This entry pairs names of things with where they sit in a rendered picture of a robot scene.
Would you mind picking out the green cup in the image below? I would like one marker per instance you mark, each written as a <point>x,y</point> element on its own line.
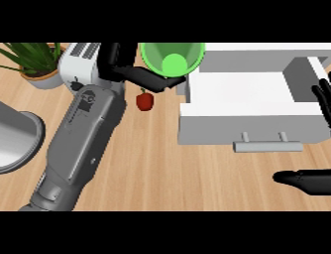
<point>171,59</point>

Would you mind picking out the red bell pepper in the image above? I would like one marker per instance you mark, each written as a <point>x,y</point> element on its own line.
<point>144,101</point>

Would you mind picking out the green potted plant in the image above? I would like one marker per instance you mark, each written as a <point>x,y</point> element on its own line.
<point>35,61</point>

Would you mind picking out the white cabinet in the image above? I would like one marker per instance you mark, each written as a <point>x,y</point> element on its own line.
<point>270,55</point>

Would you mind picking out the white toaster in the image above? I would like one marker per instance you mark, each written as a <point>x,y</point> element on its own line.
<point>82,66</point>

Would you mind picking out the white open drawer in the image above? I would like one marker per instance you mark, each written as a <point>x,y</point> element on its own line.
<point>248,105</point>

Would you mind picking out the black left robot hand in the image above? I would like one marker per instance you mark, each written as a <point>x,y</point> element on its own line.
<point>133,75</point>

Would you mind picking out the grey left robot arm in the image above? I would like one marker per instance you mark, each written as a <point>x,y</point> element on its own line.
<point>82,132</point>

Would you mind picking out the grey metal pot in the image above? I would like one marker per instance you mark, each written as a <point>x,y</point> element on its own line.
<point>3,135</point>

